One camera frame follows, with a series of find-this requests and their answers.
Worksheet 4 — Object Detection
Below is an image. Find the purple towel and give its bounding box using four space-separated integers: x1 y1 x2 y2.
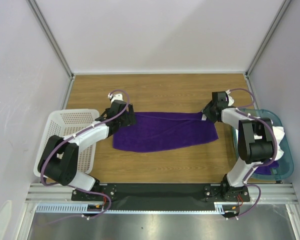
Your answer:
254 161 279 176
112 112 219 153

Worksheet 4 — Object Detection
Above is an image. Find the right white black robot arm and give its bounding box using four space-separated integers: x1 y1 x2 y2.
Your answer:
201 90 278 202

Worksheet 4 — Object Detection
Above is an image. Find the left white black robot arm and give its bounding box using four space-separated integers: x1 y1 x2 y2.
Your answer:
36 99 136 200

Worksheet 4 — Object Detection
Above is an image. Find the white perforated plastic basket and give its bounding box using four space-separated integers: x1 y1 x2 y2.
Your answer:
33 108 100 179

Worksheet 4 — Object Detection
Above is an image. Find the white towel in tub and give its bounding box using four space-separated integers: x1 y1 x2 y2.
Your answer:
236 119 286 161

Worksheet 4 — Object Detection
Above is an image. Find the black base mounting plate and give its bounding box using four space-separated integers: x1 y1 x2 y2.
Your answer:
71 182 250 211

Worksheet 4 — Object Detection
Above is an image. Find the purple towel in tub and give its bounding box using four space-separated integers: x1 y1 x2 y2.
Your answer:
254 161 279 176

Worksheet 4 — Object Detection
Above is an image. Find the teal translucent plastic tub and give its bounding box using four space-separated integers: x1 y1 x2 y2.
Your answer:
221 108 294 187

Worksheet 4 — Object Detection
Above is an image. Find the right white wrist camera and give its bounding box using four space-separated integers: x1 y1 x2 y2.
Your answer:
226 91 235 107

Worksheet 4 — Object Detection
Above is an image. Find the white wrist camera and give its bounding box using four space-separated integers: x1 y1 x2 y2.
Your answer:
226 91 235 107
107 93 124 103

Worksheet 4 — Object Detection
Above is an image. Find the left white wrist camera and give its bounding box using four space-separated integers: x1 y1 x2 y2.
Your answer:
107 93 124 103

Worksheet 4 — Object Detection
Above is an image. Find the aluminium frame rail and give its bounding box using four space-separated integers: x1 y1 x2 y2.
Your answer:
25 183 73 203

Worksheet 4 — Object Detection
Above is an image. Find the right aluminium corner post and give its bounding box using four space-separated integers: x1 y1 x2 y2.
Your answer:
244 0 293 78

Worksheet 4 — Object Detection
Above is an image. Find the aluminium corner post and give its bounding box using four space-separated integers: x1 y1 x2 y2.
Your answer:
244 0 293 78
26 0 74 80

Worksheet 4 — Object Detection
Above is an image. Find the left aluminium corner post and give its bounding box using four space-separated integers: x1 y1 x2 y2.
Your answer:
26 0 74 80

